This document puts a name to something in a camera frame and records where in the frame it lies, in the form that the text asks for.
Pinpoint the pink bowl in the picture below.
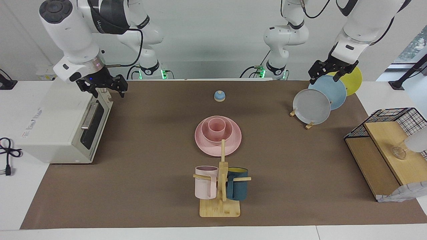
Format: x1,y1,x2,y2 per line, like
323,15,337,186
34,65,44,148
201,117,233,142

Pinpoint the pink cup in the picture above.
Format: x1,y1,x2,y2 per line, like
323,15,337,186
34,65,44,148
208,118,227,140

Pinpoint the yellow plate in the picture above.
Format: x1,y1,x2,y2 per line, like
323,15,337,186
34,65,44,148
329,66,363,96

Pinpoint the light blue plate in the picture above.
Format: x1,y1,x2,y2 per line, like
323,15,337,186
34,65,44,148
308,75,347,110

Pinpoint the grey plate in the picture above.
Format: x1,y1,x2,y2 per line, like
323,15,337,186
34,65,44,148
293,89,331,125

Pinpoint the wooden plate rack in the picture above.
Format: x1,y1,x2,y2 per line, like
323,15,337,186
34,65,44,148
290,107,314,130

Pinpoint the white toaster oven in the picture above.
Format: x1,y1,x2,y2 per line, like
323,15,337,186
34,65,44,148
17,77,113,164

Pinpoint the white power strip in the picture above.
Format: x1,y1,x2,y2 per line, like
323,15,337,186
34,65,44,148
36,65,72,81

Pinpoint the brown table mat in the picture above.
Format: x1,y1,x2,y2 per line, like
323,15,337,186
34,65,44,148
20,80,427,230

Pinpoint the clear glass cup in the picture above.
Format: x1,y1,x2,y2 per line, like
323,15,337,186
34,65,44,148
392,142,408,160

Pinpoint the pink plate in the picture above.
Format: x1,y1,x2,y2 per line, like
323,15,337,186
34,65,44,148
195,116,242,157

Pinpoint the light pink mug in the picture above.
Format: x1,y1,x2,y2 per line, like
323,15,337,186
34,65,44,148
195,166,219,200

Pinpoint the dark blue mug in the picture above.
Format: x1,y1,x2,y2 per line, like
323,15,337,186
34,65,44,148
226,167,249,201

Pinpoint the crumpled white paper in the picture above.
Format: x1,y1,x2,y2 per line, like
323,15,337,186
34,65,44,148
377,181,427,202

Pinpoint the wooden mug tree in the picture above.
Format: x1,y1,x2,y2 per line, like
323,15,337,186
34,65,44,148
193,139,252,218

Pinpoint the black right base cable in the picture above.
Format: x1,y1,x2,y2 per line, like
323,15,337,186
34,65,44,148
126,65,174,80

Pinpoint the black base cable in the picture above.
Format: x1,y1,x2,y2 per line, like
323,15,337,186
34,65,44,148
240,50,271,79
126,65,174,80

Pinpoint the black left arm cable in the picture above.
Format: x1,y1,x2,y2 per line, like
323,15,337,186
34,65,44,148
300,0,331,19

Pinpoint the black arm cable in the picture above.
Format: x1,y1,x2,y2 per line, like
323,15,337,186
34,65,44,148
107,28,144,68
300,0,331,19

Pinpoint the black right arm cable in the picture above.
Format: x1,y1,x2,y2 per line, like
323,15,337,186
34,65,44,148
107,28,144,68

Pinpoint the black left base cable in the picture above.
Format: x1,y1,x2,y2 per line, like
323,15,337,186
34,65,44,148
240,50,271,79

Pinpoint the black camera stand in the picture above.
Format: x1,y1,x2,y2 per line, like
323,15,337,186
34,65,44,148
389,53,427,90

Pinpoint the black clamp mount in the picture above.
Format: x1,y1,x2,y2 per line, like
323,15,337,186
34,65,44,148
0,69,18,90

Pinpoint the black wire wooden shelf rack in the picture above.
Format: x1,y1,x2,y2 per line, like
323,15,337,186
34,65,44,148
344,107,427,200

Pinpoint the black power cord with plug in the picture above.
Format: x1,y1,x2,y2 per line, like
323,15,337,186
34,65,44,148
0,137,23,176

